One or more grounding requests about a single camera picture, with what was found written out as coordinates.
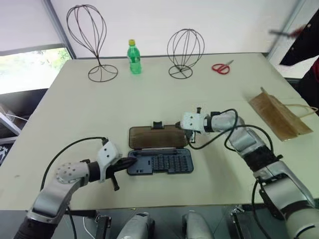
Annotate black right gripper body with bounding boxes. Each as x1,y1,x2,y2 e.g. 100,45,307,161
183,128,200,144

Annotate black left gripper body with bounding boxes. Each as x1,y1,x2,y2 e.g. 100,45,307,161
106,158,126,192

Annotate dark screwdriver bit case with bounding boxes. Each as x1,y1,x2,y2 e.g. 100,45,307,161
126,120,195,176

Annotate silver rounded robot leg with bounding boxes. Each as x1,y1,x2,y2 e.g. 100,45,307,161
181,210,214,239
116,211,156,239

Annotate green plastic bottle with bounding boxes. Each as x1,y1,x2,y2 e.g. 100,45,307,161
127,39,143,75

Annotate brown paper bag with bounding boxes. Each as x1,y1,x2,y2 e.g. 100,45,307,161
248,86,319,142

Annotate window with green view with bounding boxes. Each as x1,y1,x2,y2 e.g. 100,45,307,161
0,43,73,95

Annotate person in black clothing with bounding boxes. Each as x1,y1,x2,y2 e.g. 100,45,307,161
278,0,319,109

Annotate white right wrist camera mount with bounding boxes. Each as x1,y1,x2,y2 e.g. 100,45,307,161
180,111,208,133

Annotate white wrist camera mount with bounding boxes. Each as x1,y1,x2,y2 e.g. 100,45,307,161
180,111,208,133
96,141,123,184

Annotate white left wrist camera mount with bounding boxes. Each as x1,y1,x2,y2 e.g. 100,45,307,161
96,141,123,184

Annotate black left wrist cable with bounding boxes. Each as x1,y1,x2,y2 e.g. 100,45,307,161
40,136,108,192

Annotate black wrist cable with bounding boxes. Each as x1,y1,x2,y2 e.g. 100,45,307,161
40,136,108,192
185,108,284,160

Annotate short wire head stand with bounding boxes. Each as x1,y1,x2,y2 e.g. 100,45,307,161
166,28,206,79

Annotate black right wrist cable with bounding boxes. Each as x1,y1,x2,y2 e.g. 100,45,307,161
185,108,284,160

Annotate thin white cable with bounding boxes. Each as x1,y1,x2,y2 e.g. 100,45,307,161
83,216,97,239

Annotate black left shoulder cable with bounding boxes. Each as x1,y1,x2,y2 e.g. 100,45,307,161
65,207,77,239

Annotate black shoulder cable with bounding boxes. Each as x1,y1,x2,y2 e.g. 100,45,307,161
65,207,77,239
251,178,266,239

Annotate red handled scissors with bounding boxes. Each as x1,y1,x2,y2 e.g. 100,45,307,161
211,59,235,75

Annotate black right shoulder cable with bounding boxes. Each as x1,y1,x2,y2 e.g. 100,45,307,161
251,178,266,239

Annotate tall wire head stand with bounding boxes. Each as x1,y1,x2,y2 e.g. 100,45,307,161
66,4,119,83

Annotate blurred red handled tool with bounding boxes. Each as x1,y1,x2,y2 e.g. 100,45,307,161
268,24,306,38

